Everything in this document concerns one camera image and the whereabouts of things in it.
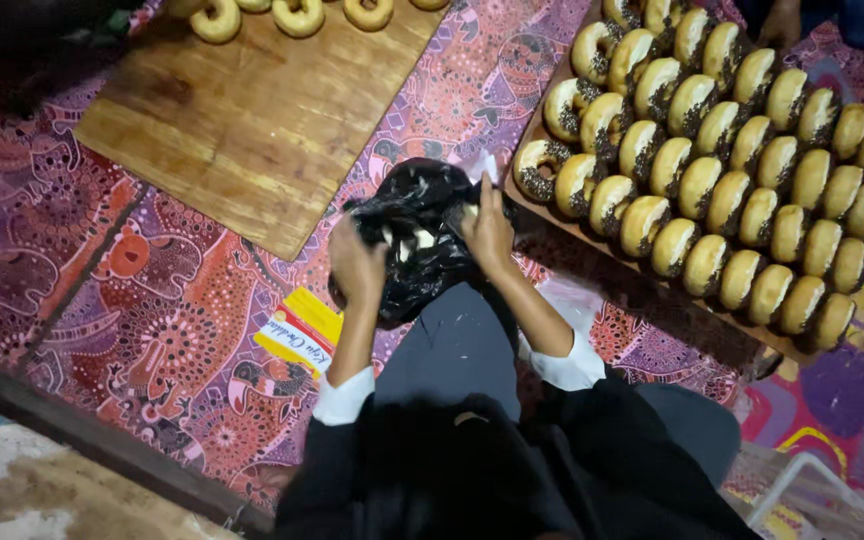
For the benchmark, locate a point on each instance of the pink purple yellow mat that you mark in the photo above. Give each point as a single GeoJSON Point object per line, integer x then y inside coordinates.
{"type": "Point", "coordinates": [844, 390]}

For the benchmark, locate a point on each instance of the person's right hand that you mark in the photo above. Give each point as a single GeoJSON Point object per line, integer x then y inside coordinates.
{"type": "Point", "coordinates": [490, 236]}

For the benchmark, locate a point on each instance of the person's black white-cuffed top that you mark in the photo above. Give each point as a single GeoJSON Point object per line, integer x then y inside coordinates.
{"type": "Point", "coordinates": [477, 480]}

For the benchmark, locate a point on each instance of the dark garment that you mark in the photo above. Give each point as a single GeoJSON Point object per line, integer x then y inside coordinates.
{"type": "Point", "coordinates": [19, 52]}

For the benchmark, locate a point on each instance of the white plastic scrap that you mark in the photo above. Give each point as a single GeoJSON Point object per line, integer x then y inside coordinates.
{"type": "Point", "coordinates": [486, 163]}

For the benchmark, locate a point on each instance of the row of plain donuts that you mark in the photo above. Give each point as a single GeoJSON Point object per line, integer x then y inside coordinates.
{"type": "Point", "coordinates": [297, 13]}

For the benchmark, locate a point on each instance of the person's grey trousers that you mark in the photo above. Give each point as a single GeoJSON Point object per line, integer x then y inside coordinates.
{"type": "Point", "coordinates": [451, 352]}

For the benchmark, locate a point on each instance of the clear plastic bag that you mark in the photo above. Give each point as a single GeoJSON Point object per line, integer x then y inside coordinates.
{"type": "Point", "coordinates": [578, 300]}

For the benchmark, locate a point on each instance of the person's left fingers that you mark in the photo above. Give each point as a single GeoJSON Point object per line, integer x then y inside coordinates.
{"type": "Point", "coordinates": [346, 236]}

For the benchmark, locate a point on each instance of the yellow red cheese packet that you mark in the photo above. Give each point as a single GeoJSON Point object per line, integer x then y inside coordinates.
{"type": "Point", "coordinates": [298, 330]}

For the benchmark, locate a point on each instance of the person's left hand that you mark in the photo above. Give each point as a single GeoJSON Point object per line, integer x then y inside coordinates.
{"type": "Point", "coordinates": [357, 274]}

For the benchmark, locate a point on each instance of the rows of chocolate sprinkle donuts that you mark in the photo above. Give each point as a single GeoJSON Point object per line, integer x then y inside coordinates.
{"type": "Point", "coordinates": [709, 180]}

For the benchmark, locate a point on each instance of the wooden donut tray board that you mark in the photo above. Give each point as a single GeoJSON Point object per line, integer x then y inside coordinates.
{"type": "Point", "coordinates": [529, 135]}

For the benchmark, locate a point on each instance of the bare wooden cutting board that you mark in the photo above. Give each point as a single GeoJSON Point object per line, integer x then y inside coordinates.
{"type": "Point", "coordinates": [252, 127]}

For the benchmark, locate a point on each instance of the person's right fingers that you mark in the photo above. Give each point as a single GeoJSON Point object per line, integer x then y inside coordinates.
{"type": "Point", "coordinates": [488, 196]}

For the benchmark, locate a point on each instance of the purple red batik cloth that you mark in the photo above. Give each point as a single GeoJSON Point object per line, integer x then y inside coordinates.
{"type": "Point", "coordinates": [169, 315]}

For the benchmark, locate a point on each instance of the black plastic bag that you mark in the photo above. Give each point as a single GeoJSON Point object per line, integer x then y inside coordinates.
{"type": "Point", "coordinates": [417, 225]}

